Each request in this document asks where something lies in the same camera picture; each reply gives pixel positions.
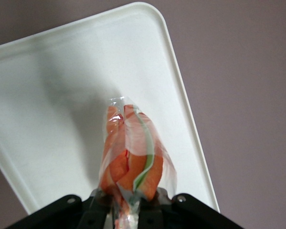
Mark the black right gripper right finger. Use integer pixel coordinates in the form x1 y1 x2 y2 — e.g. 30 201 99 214
137 187 244 229

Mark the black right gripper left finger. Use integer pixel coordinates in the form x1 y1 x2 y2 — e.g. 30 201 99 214
4 188 114 229

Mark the sandwich with orange filling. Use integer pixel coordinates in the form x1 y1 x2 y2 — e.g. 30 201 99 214
98 95 178 229

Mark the cream plastic tray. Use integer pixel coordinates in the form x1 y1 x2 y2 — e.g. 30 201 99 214
0 1 221 215

